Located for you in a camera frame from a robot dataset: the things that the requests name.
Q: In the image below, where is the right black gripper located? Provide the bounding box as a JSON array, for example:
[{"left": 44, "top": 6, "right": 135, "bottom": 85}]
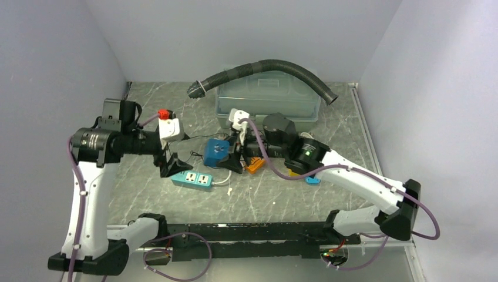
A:
[{"left": 216, "top": 126, "right": 287, "bottom": 173}]

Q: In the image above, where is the white cable of teal strip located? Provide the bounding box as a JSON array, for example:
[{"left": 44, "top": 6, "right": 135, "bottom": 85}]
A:
[{"left": 211, "top": 169, "right": 234, "bottom": 187}]

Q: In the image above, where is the thin black adapter cable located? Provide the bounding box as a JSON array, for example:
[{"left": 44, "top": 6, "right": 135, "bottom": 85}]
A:
[{"left": 183, "top": 132, "right": 230, "bottom": 168}]

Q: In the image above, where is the blue cube socket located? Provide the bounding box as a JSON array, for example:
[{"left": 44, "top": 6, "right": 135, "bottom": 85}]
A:
[{"left": 203, "top": 138, "right": 230, "bottom": 167}]

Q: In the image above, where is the orange power strip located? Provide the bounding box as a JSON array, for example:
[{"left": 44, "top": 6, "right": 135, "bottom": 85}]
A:
[{"left": 244, "top": 157, "right": 266, "bottom": 174}]

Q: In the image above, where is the teal power strip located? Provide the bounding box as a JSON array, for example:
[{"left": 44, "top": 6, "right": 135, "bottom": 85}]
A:
[{"left": 170, "top": 170, "right": 213, "bottom": 192}]

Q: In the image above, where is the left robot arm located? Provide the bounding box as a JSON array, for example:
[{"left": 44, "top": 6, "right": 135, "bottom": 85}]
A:
[{"left": 48, "top": 99, "right": 191, "bottom": 281}]

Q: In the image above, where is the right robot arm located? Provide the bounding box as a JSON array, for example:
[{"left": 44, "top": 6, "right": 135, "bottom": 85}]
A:
[{"left": 219, "top": 109, "right": 420, "bottom": 244}]

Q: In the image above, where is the yellow cube socket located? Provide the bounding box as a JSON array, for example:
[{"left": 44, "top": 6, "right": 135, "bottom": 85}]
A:
[{"left": 288, "top": 170, "right": 300, "bottom": 177}]

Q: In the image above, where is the light blue flat adapter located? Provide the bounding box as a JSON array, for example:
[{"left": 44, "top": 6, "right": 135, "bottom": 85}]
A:
[{"left": 305, "top": 177, "right": 321, "bottom": 185}]

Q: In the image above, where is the translucent green storage box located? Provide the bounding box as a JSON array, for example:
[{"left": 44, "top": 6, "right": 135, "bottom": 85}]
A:
[{"left": 215, "top": 71, "right": 322, "bottom": 132}]

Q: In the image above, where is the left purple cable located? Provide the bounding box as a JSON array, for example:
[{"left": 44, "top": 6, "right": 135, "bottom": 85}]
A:
[{"left": 58, "top": 113, "right": 213, "bottom": 282}]

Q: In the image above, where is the black corrugated hose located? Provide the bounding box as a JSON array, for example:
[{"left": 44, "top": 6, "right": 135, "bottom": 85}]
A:
[{"left": 186, "top": 59, "right": 339, "bottom": 106}]

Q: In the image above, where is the aluminium rail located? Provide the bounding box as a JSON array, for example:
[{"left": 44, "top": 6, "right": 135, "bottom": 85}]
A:
[{"left": 70, "top": 221, "right": 416, "bottom": 253}]

